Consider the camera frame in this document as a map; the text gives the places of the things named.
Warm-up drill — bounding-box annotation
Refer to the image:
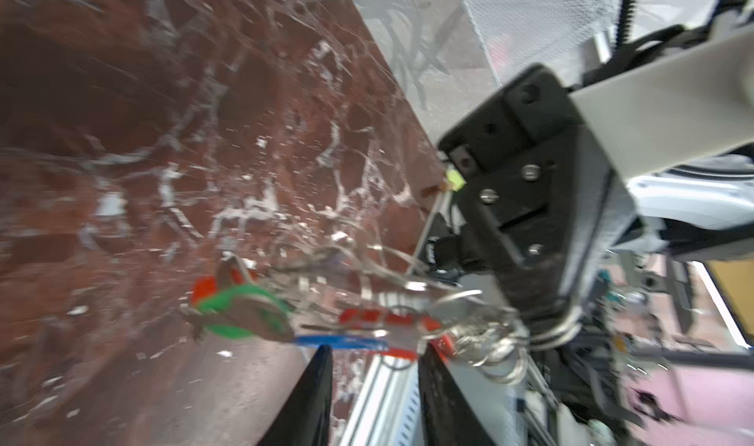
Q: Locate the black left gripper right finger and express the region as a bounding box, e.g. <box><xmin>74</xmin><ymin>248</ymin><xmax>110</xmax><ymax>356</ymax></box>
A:
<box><xmin>417</xmin><ymin>346</ymin><xmax>495</xmax><ymax>446</ymax></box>

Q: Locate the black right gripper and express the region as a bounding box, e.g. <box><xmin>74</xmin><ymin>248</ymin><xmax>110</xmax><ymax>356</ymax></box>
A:
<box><xmin>439</xmin><ymin>64</ymin><xmax>637</xmax><ymax>349</ymax></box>

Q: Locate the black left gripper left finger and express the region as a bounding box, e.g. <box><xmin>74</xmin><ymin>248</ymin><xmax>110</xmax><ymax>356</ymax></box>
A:
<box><xmin>257</xmin><ymin>346</ymin><xmax>333</xmax><ymax>446</ymax></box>

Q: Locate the bunch of coloured keys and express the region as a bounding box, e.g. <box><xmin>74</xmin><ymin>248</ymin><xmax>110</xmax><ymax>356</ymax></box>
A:
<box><xmin>179</xmin><ymin>253</ymin><xmax>458</xmax><ymax>362</ymax></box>

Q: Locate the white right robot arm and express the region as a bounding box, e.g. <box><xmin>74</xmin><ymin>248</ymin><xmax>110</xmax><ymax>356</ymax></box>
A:
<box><xmin>436</xmin><ymin>60</ymin><xmax>753</xmax><ymax>428</ymax></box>

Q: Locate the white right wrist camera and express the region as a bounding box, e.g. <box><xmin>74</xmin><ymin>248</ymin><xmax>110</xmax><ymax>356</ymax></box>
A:
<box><xmin>569</xmin><ymin>26</ymin><xmax>753</xmax><ymax>181</ymax></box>

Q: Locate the white wire mesh basket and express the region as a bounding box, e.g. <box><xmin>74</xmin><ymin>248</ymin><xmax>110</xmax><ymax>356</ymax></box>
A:
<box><xmin>461</xmin><ymin>0</ymin><xmax>616</xmax><ymax>86</ymax></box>

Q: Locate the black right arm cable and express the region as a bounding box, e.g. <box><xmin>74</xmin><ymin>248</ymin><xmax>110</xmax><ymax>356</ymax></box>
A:
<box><xmin>611</xmin><ymin>0</ymin><xmax>643</xmax><ymax>49</ymax></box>

